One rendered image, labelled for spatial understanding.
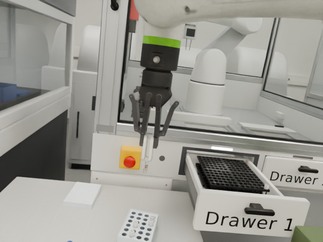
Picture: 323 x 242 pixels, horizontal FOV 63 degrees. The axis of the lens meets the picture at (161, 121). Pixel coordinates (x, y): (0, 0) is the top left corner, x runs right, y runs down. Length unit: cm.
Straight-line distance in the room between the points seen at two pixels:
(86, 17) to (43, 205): 353
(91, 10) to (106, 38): 329
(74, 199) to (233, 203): 48
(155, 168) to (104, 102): 31
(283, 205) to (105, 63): 68
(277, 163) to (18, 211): 87
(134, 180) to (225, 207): 41
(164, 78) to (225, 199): 33
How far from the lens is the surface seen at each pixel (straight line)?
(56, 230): 80
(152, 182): 102
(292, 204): 78
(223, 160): 99
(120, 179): 101
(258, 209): 71
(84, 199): 88
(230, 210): 73
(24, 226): 83
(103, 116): 94
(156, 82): 63
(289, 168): 111
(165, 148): 96
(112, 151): 97
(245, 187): 83
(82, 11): 421
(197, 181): 80
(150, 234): 74
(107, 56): 91
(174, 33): 63
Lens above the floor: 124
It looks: 14 degrees down
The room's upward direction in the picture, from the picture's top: 8 degrees clockwise
